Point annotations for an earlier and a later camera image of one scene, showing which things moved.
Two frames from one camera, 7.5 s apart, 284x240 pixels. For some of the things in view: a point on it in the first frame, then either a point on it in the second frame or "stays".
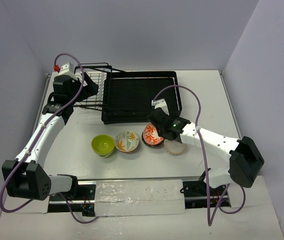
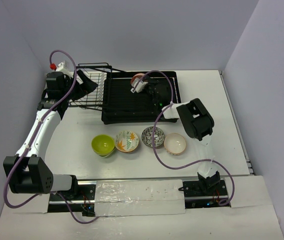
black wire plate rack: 97,72 stays
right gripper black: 159,131 to 151,82
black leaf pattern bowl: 152,142 stays
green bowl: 103,145 stays
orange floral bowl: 150,136 to 136,78
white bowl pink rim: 174,147 stays
